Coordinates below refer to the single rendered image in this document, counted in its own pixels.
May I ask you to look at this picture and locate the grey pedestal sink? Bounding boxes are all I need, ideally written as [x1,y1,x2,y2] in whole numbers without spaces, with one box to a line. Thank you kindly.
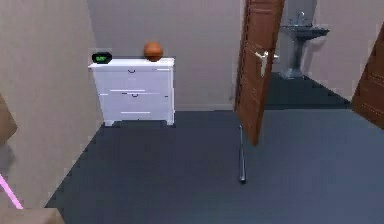
[278,11,331,80]

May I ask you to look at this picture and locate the brown wooden room door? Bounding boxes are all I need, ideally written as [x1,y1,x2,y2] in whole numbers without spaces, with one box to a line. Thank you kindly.
[234,0,286,147]

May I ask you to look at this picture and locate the black digital alarm clock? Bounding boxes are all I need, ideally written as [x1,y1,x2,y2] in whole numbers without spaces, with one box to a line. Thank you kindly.
[91,51,113,65]

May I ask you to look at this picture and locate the white door lever handle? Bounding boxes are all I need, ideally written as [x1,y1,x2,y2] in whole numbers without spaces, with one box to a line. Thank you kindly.
[254,50,280,78]

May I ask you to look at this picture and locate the pink strip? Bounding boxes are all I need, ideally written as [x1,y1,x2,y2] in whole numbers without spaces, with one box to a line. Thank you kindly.
[0,173,24,210]

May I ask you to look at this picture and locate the grey baseball bat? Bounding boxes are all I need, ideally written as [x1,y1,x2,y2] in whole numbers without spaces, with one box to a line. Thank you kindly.
[237,125,247,184]

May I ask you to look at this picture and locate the orange basketball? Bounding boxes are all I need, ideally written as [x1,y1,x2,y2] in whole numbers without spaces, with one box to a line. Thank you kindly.
[143,41,164,63]

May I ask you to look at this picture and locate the brown box shape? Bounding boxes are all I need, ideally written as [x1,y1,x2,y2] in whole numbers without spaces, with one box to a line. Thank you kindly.
[0,93,18,146]

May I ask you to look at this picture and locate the brown panelled room door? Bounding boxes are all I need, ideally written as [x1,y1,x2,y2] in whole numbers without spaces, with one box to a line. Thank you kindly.
[350,22,384,131]

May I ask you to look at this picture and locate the white chest of drawers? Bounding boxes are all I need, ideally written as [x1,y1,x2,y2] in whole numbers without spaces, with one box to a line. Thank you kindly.
[88,57,176,127]

